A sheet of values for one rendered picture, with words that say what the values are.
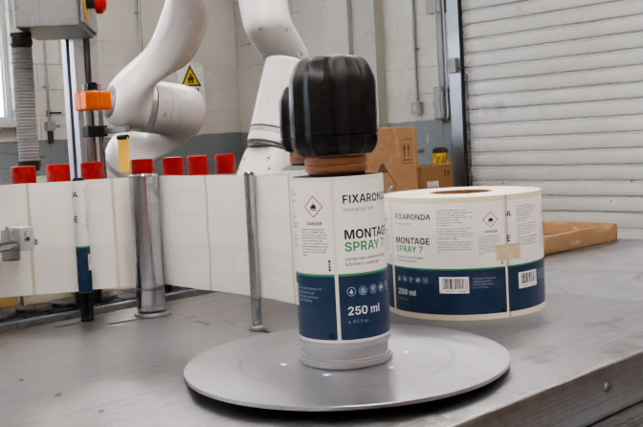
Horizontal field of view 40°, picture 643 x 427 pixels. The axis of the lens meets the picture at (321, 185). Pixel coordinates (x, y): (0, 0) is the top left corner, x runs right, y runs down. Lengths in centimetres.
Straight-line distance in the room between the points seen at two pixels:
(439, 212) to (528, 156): 511
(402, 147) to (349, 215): 131
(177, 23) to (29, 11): 59
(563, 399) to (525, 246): 31
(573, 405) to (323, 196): 29
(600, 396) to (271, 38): 97
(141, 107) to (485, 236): 109
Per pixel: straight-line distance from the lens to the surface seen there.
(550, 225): 229
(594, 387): 87
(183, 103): 203
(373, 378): 79
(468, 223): 106
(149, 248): 118
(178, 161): 143
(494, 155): 632
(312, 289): 82
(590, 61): 592
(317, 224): 81
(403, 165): 211
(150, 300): 119
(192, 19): 191
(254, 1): 163
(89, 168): 136
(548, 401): 81
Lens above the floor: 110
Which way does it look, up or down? 3 degrees down
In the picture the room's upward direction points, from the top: 3 degrees counter-clockwise
